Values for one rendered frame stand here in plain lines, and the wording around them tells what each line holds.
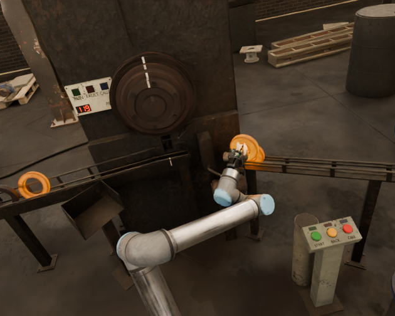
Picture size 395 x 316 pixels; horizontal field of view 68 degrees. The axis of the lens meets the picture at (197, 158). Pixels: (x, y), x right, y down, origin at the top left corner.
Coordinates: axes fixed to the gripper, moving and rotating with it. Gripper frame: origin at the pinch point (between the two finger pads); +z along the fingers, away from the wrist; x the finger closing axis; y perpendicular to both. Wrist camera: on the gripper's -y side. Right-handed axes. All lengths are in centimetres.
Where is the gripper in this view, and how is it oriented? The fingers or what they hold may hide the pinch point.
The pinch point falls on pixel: (244, 145)
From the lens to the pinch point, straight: 161.2
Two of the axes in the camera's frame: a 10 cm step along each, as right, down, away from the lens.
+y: -2.7, -6.1, -7.5
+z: 3.6, -7.8, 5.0
